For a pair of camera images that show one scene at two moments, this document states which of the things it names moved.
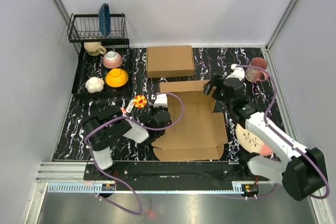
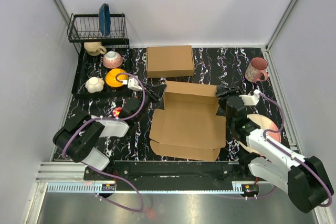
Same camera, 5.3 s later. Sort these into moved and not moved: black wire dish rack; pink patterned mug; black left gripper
Moved: black left gripper
Not moved: black wire dish rack; pink patterned mug
